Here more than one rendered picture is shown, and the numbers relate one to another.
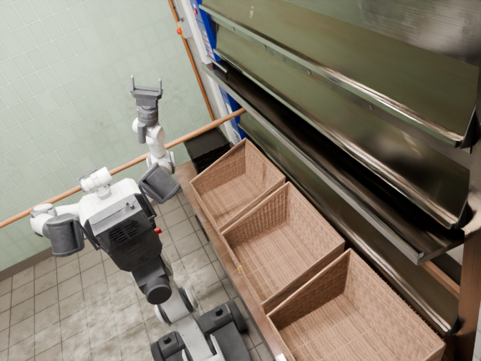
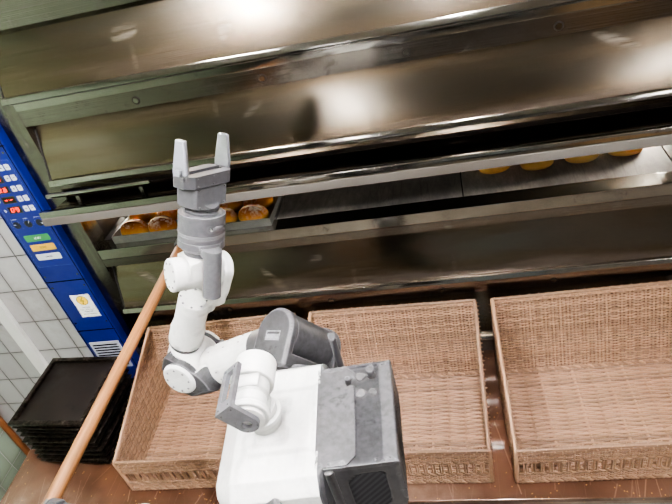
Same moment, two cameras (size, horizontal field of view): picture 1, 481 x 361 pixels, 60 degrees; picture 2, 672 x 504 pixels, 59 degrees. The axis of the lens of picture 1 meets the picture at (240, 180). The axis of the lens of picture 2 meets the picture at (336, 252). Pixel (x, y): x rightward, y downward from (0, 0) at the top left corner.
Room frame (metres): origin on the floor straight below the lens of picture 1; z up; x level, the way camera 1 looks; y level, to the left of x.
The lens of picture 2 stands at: (1.00, 1.03, 2.16)
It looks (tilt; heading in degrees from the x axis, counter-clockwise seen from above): 36 degrees down; 296
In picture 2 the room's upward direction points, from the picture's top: 15 degrees counter-clockwise
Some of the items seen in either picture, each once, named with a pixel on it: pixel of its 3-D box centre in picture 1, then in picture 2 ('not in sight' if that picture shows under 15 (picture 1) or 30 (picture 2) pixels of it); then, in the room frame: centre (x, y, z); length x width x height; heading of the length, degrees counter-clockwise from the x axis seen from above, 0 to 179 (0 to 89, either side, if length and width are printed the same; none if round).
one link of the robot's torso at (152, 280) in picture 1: (149, 269); not in sight; (1.36, 0.52, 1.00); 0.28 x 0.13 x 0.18; 11
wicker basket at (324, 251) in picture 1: (279, 246); (393, 389); (1.48, -0.08, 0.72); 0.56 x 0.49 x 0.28; 11
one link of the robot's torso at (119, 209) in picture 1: (123, 225); (322, 464); (1.39, 0.52, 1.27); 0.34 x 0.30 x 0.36; 107
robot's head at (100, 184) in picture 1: (99, 182); (254, 392); (1.45, 0.54, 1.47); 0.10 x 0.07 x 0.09; 107
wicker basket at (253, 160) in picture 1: (236, 188); (215, 398); (2.06, 0.04, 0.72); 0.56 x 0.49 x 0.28; 12
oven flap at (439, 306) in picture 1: (312, 177); (374, 259); (1.56, -0.33, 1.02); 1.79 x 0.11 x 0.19; 11
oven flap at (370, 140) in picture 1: (291, 82); (340, 106); (1.56, -0.33, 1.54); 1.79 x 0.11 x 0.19; 11
